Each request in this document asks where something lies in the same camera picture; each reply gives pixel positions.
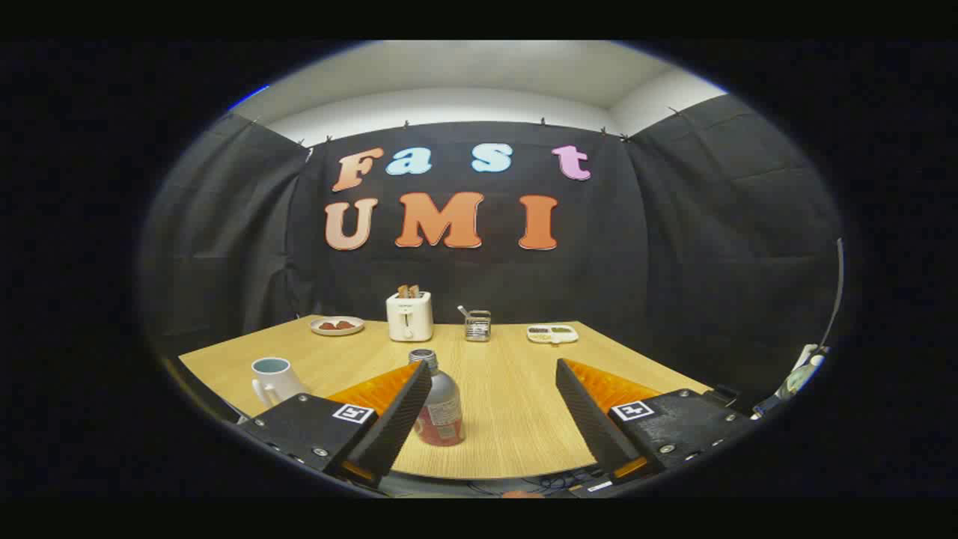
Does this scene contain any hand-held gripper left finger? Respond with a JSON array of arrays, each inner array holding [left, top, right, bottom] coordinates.
[[238, 360, 433, 491]]

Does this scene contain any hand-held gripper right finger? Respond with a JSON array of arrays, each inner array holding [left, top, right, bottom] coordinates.
[[555, 358, 760, 486]]

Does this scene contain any silver juice bottle red label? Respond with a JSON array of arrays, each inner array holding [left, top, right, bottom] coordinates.
[[408, 349, 466, 448]]

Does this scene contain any white cup blue inside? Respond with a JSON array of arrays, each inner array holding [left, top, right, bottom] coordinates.
[[251, 357, 311, 409]]

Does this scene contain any wooden table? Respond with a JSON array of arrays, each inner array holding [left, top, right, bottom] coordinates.
[[178, 318, 712, 481]]

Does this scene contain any white divided dish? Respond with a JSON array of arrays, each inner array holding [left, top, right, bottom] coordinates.
[[526, 324, 579, 345]]

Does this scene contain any white toaster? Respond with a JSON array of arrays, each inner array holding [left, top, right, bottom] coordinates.
[[385, 291, 435, 343]]

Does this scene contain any white round plate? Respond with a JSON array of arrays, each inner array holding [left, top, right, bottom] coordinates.
[[310, 316, 365, 336]]

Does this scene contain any black backdrop cloth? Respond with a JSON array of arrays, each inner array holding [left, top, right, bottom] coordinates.
[[138, 94, 843, 394]]

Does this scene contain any white and green object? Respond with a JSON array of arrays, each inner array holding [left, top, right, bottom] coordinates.
[[775, 344, 829, 401]]

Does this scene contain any dark cable bundle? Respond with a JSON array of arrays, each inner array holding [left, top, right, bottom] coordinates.
[[468, 470, 599, 496]]

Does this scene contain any thin grey cable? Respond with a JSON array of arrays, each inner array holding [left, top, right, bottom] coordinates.
[[820, 238, 845, 353]]

